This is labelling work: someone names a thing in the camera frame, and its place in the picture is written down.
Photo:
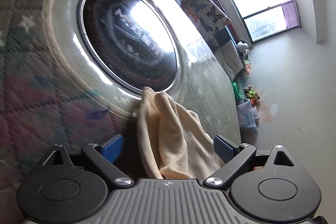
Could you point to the clear plastic storage box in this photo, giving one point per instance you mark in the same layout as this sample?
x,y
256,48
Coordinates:
x,y
247,116

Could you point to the right butterfly print cushion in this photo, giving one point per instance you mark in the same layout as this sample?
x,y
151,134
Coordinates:
x,y
206,17

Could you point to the orange green plush toy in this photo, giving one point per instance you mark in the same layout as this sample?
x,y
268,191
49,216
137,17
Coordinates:
x,y
247,67

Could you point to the colourful plush toys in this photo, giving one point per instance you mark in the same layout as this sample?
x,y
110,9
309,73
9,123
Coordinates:
x,y
251,94

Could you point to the grey plain cushion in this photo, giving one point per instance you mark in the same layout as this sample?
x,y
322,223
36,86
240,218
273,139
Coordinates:
x,y
229,59

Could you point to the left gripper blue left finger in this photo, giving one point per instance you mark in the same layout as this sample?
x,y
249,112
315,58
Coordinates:
x,y
99,159

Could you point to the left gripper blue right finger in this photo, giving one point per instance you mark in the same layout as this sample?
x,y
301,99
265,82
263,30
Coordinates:
x,y
236,158

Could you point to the blue corner sofa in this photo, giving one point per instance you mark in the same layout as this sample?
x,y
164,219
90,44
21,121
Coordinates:
x,y
222,37

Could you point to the black round induction cooktop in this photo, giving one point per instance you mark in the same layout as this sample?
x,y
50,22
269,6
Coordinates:
x,y
131,42

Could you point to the grey quilted star table cover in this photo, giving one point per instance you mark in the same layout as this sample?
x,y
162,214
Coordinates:
x,y
42,103

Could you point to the cream beige garment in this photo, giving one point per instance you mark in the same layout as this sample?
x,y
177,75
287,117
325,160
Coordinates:
x,y
172,143

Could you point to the panda plush toy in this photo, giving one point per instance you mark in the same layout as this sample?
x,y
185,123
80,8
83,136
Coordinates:
x,y
243,49

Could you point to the green plastic bowl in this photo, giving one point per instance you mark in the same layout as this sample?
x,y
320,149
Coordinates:
x,y
237,92

